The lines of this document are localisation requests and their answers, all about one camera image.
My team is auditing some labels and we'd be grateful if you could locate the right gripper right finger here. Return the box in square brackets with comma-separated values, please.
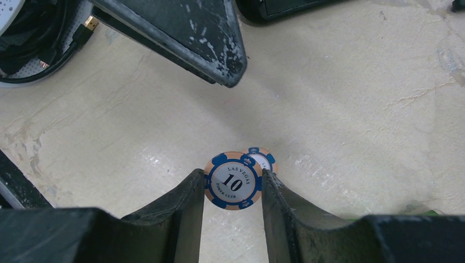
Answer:
[262, 170, 464, 262]

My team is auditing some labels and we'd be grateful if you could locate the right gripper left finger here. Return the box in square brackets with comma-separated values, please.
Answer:
[1, 169, 204, 262]

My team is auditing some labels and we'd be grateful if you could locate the white perforated cable spool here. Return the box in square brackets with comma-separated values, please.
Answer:
[1, 1, 99, 88]

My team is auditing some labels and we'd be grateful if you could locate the blue ten chip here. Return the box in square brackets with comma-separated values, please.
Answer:
[203, 151, 263, 210]
[245, 147, 277, 173]

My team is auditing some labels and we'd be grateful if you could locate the black table front rail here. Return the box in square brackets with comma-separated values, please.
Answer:
[1, 151, 53, 209]

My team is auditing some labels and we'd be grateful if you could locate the black poker set case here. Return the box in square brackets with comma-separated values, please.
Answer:
[235, 0, 343, 24]

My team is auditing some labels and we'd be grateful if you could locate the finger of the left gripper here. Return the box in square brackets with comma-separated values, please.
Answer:
[92, 0, 247, 88]

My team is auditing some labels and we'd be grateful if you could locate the green plastic faucet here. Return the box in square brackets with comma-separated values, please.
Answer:
[407, 210, 445, 216]

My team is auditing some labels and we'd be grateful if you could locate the black coiled usb cable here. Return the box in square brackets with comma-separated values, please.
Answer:
[0, 0, 99, 75]

